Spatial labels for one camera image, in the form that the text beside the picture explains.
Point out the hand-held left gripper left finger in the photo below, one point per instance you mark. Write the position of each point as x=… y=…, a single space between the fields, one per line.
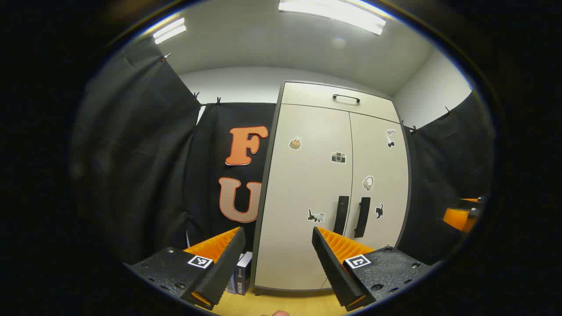
x=226 y=272

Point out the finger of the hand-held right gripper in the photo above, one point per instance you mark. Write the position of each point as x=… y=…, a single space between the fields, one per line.
x=459 y=219
x=472 y=203

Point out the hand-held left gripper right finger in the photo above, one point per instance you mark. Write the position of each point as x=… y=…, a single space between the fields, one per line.
x=333 y=272

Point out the beige door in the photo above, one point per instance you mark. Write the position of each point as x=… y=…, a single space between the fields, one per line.
x=382 y=166
x=298 y=184

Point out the double-door shoe cabinet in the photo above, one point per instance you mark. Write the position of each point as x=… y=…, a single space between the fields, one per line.
x=264 y=184

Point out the beige cabinet drawer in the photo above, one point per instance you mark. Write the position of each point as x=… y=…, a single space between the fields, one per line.
x=307 y=94

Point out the white box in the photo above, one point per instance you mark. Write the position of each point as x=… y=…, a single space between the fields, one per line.
x=231 y=285

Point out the dark blue box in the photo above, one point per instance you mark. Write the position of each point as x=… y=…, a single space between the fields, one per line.
x=243 y=272

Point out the black backdrop cloth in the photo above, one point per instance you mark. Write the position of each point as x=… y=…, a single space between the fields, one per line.
x=145 y=153

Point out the long ceiling light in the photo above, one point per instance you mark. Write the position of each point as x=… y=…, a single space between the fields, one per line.
x=333 y=13

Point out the small ceiling light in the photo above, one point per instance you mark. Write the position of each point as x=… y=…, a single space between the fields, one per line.
x=169 y=31

